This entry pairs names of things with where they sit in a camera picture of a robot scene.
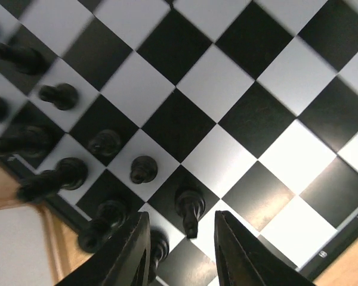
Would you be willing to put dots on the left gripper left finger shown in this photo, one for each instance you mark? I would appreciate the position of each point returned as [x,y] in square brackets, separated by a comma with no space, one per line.
[123,260]

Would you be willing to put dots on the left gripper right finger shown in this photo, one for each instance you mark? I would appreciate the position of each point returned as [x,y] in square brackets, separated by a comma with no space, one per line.
[243,260]

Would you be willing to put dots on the black bishop piece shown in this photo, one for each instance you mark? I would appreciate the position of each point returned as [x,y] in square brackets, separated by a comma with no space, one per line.
[110,216]

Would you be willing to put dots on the black pawn piece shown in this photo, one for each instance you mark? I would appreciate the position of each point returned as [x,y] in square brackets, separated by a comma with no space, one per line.
[143,170]
[106,143]
[190,206]
[25,59]
[63,96]

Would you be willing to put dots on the black and silver chessboard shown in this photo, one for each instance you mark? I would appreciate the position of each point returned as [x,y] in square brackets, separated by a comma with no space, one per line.
[255,103]

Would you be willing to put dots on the black queen piece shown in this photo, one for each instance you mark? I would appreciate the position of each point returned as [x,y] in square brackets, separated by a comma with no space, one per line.
[26,140]

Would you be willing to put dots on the black king piece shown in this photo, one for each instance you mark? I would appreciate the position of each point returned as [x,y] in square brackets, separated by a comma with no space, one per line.
[70,173]

